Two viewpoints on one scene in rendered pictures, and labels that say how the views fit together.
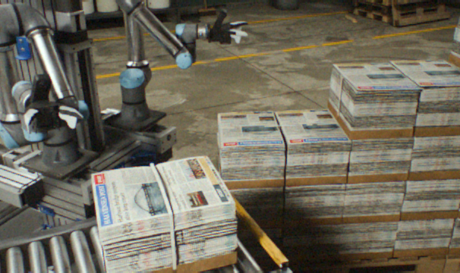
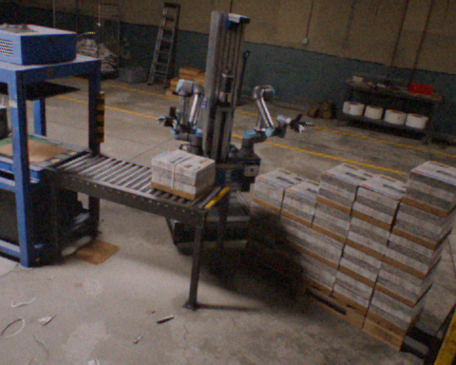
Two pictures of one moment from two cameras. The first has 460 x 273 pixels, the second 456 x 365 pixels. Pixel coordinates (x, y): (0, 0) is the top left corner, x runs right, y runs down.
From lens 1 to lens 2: 2.29 m
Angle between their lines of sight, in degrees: 39
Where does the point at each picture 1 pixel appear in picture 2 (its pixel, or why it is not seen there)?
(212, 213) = (187, 172)
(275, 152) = (278, 191)
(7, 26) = (187, 88)
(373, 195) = (323, 242)
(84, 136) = (214, 151)
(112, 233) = (155, 162)
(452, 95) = (374, 198)
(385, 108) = (336, 190)
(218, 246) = (188, 188)
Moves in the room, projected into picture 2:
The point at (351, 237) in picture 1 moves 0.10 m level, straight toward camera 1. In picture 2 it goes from (309, 266) to (298, 268)
